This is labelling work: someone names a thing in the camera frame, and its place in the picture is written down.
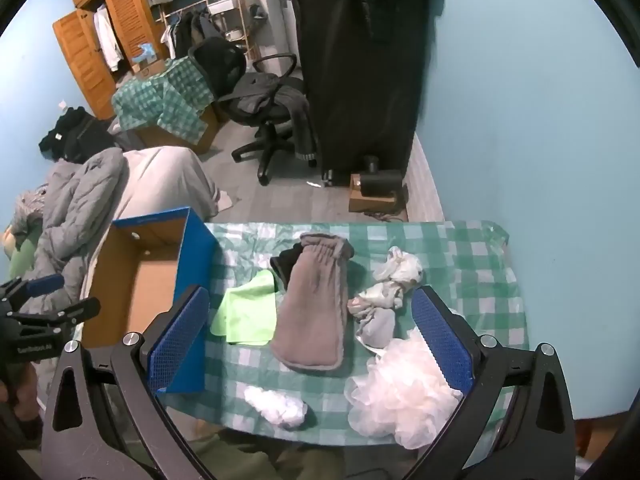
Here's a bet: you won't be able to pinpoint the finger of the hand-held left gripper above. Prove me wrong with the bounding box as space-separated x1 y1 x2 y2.
7 297 101 334
0 273 66 311

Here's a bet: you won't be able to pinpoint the beige duvet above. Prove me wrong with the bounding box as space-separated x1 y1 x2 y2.
75 146 221 281

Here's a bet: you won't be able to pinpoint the patterned white plastic bag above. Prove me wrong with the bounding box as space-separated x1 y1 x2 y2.
347 246 425 348

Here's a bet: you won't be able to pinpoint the blue cardboard box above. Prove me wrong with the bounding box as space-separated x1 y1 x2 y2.
82 206 220 396

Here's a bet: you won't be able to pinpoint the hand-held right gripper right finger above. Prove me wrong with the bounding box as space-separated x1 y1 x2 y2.
400 285 576 480

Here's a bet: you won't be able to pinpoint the grey towel mitt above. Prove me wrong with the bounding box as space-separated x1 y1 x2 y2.
270 232 355 372

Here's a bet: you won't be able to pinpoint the black fabric wardrobe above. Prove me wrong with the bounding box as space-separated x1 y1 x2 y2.
280 0 443 186

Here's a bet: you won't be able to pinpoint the small brown cardboard box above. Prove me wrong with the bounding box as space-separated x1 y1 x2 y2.
348 173 406 213

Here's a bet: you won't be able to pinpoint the black office chair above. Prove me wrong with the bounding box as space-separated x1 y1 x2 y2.
189 37 318 187

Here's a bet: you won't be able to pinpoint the wooden wardrobe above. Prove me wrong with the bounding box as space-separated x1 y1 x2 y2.
52 0 168 121

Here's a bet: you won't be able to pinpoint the bamboo shelf rack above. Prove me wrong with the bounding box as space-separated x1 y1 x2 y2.
201 0 261 61

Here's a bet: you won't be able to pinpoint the black clothes pile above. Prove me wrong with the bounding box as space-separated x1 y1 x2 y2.
39 106 118 163

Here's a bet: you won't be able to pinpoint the black cylindrical device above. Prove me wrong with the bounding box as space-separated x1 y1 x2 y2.
361 156 403 196

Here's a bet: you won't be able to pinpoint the large brown cardboard box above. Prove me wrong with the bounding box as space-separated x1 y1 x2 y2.
132 102 231 156

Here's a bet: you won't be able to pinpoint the green checked tablecloth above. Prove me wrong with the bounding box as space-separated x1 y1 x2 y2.
155 220 531 448

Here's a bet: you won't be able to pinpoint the person's olive trousers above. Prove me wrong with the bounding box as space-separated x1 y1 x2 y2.
192 430 346 480

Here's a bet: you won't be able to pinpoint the black sock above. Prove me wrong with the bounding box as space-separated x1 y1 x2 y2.
270 245 306 292

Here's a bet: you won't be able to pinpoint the dark grey garment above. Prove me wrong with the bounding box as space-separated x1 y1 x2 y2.
235 85 318 168

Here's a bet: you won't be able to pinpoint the white hanging shirt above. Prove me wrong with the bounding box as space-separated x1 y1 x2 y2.
92 7 123 72

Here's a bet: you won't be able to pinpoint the green checked cloth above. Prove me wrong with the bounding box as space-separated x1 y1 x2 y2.
112 56 216 143

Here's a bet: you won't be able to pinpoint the green microfibre cloth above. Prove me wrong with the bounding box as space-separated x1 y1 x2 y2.
210 269 278 346

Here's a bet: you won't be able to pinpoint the plain white plastic bag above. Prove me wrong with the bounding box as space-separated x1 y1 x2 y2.
243 385 308 430

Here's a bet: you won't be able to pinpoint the white mesh bath pouf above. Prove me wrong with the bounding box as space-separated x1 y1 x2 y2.
345 330 463 450

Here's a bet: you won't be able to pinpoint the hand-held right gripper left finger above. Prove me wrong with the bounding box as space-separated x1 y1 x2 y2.
41 285 221 480

